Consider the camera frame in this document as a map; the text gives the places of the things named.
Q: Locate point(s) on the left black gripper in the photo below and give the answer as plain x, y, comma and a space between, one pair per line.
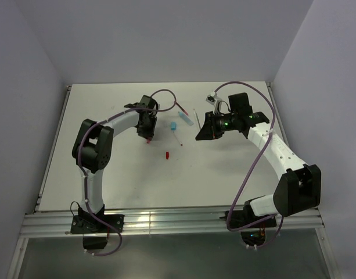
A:
149, 134

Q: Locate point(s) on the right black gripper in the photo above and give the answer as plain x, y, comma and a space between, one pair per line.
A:
209, 131

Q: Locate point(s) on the white pen pink tip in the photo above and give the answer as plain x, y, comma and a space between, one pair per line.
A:
197, 119

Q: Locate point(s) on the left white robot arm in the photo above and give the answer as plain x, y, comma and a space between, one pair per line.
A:
93, 148

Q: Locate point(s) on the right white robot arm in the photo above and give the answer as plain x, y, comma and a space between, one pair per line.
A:
299, 186

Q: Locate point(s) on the light blue highlighter pen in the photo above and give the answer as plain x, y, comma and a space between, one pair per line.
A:
185, 118

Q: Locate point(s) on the white pen red tip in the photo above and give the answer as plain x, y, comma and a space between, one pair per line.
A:
176, 137

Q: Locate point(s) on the light blue highlighter cap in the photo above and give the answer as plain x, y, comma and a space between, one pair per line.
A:
173, 126

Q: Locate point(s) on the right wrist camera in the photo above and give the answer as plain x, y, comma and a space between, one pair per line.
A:
211, 97

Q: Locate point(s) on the aluminium frame rail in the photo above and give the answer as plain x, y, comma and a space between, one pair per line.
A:
136, 222

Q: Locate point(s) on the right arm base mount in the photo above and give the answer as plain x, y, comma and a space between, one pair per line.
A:
252, 231

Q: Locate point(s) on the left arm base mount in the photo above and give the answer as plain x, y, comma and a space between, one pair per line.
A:
95, 235

